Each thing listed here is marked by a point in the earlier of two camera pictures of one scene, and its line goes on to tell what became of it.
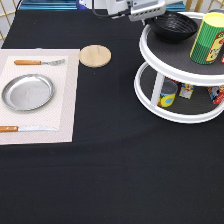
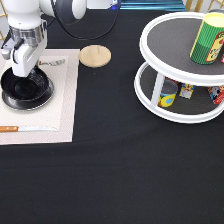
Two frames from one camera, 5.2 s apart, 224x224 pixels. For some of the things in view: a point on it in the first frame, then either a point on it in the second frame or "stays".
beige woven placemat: (59, 113) stays
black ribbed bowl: (172, 26) → (27, 87)
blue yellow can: (168, 92) stays
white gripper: (138, 10) → (24, 57)
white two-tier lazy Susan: (171, 86) stays
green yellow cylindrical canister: (209, 39) stays
